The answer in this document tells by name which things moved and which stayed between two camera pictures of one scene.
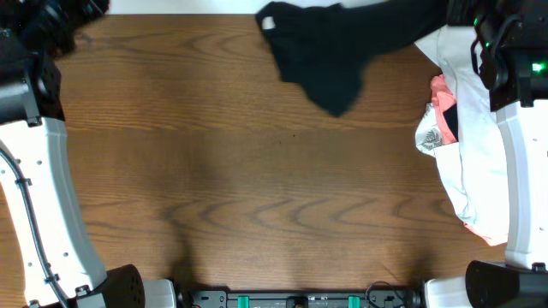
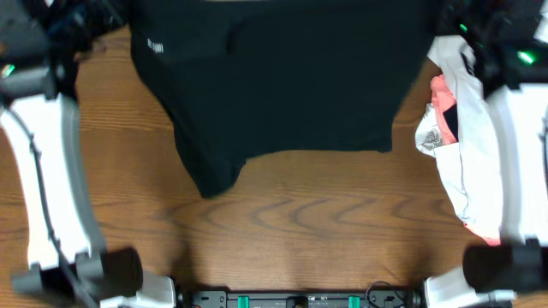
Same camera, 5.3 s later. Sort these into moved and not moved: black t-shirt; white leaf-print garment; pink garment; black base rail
Moved: black t-shirt
Not moved: pink garment; white leaf-print garment; black base rail
